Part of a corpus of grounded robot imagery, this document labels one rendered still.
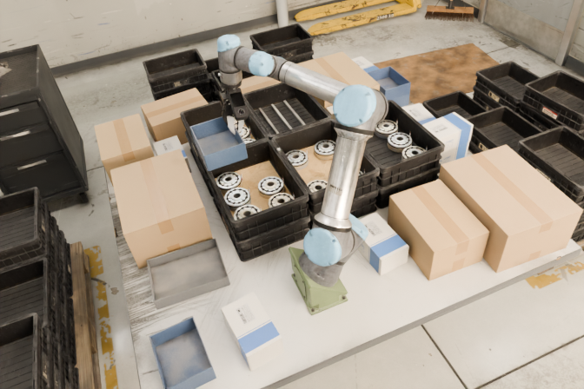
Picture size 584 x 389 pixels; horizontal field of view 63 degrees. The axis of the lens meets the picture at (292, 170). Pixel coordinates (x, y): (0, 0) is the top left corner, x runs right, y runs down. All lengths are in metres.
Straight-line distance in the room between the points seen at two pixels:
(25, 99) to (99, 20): 2.13
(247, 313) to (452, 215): 0.79
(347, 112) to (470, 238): 0.67
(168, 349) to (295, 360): 0.42
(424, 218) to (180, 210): 0.89
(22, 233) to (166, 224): 1.03
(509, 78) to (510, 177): 1.74
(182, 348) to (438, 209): 1.01
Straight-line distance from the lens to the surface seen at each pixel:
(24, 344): 2.24
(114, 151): 2.30
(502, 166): 1.99
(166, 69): 3.67
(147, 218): 1.84
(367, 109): 1.33
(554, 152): 2.83
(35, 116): 3.07
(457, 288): 1.81
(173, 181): 1.96
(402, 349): 2.45
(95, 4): 4.94
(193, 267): 1.89
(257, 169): 2.03
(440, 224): 1.77
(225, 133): 1.86
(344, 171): 1.38
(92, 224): 3.30
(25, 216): 2.78
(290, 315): 1.71
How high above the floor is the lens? 2.14
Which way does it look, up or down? 41 degrees down
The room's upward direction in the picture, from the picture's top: 6 degrees counter-clockwise
